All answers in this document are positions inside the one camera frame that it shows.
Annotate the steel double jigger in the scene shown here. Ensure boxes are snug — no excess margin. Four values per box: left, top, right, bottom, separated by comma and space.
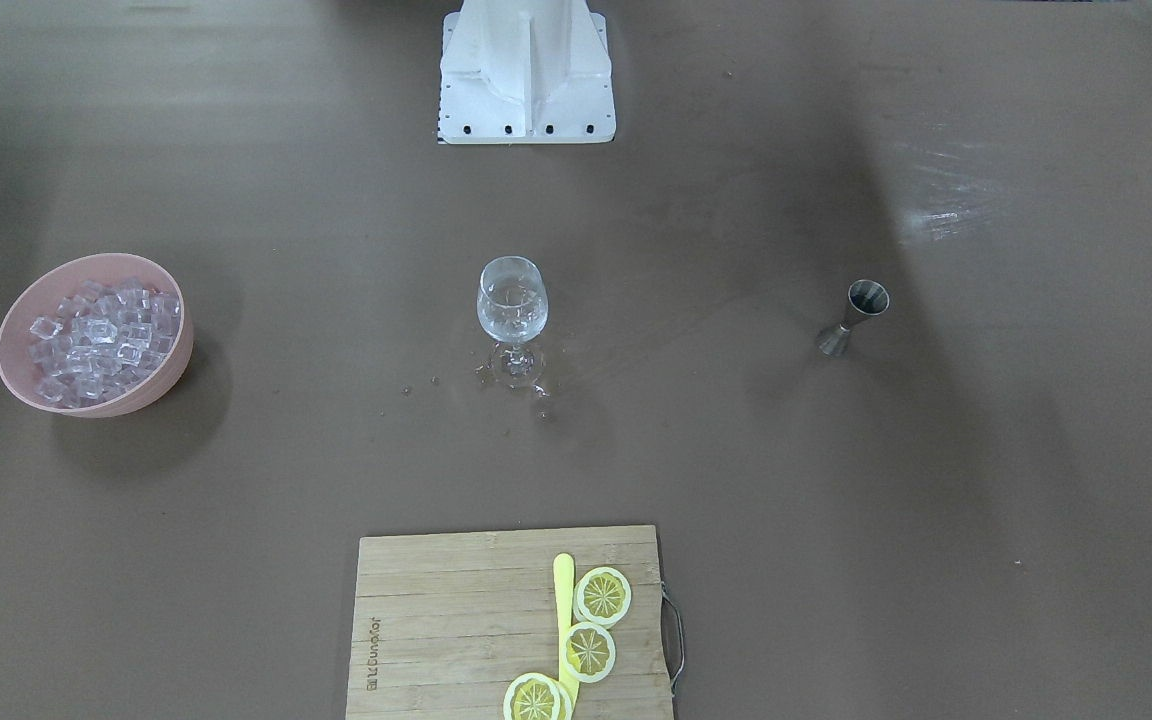
814, 279, 890, 357

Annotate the clear wine glass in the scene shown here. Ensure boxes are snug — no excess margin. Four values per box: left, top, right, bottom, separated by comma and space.
476, 256, 550, 389

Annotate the pile of clear ice cubes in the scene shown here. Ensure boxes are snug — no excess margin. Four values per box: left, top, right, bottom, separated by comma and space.
26, 275, 183, 410

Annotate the yellow plastic knife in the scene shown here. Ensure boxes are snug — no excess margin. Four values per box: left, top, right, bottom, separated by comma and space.
552, 553, 579, 719

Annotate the lemon slice far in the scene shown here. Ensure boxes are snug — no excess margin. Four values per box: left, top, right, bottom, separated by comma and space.
573, 566, 634, 628

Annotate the lemon slice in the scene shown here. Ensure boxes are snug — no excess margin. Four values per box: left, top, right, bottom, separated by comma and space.
573, 566, 634, 628
500, 673, 573, 720
559, 621, 617, 684

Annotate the lemon slice middle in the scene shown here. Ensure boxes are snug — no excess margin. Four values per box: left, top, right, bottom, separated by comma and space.
559, 621, 617, 684

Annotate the bamboo cutting board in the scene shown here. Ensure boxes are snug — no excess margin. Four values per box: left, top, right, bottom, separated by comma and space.
346, 525, 675, 719

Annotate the lemon slice near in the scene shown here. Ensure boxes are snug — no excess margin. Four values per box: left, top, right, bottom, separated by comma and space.
500, 673, 573, 720

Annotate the pink plastic bowl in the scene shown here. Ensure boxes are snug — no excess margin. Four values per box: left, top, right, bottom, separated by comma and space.
0, 252, 195, 419

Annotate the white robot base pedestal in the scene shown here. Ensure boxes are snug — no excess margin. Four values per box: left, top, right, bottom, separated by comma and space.
435, 1, 617, 145

